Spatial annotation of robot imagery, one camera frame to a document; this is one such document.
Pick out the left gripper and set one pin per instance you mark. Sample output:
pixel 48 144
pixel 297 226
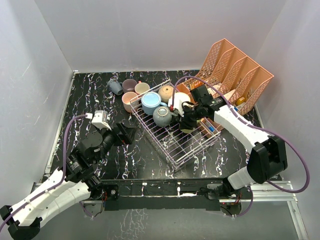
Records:
pixel 127 135

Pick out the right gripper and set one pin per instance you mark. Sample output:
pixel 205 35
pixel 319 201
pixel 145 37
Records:
pixel 183 122

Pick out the yellow-green mug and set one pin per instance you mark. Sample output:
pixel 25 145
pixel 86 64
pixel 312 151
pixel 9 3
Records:
pixel 187 130

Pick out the grey mug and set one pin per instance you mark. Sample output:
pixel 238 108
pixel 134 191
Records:
pixel 163 117

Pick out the beige round mug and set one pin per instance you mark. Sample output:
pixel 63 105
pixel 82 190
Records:
pixel 165 93

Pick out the light blue mug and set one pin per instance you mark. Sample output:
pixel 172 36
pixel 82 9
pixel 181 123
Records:
pixel 150 101

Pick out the small grey-blue cup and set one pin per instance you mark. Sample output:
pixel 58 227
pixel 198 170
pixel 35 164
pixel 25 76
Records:
pixel 115 87

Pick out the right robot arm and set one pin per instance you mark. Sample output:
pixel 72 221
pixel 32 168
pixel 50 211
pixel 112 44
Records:
pixel 267 153

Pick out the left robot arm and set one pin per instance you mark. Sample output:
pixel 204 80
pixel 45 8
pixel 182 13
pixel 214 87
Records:
pixel 68 185

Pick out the purple mug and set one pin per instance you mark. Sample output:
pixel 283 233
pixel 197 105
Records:
pixel 128 85

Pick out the pink mug white inside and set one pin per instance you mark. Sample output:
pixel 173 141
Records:
pixel 141 88

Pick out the peach desk organizer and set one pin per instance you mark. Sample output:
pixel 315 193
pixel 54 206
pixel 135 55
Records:
pixel 238 76

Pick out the white wire dish rack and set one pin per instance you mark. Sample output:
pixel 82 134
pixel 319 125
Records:
pixel 177 147

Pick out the black front rail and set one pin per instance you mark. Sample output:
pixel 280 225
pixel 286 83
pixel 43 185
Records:
pixel 170 194

